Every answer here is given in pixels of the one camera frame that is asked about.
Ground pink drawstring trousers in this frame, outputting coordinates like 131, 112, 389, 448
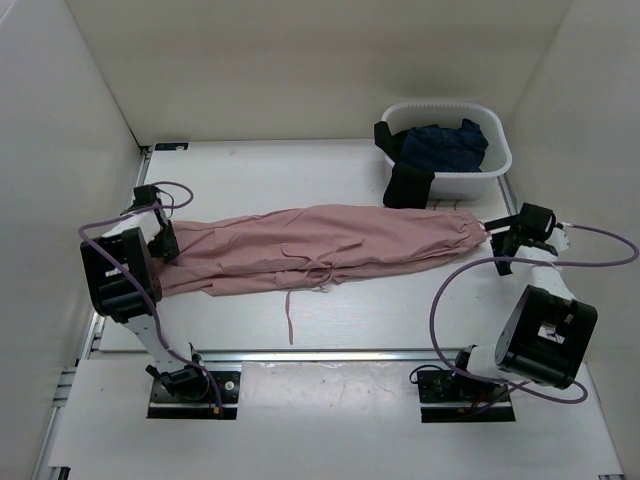
160, 204, 488, 344

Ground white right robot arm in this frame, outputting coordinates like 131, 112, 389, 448
449, 203, 598, 400

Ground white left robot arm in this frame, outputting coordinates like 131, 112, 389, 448
78, 181, 210, 400

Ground white plastic basket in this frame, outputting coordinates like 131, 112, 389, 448
374, 100, 512, 200

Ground blue denim jeans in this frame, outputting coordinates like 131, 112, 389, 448
402, 119, 489, 173

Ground black garment in basket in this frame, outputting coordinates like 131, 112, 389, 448
373, 121, 435, 209

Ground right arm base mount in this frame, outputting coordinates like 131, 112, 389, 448
408, 364, 516, 424

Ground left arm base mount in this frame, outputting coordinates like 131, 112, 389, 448
147, 370, 241, 420

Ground aluminium table frame rail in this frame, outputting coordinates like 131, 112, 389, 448
35, 140, 631, 479

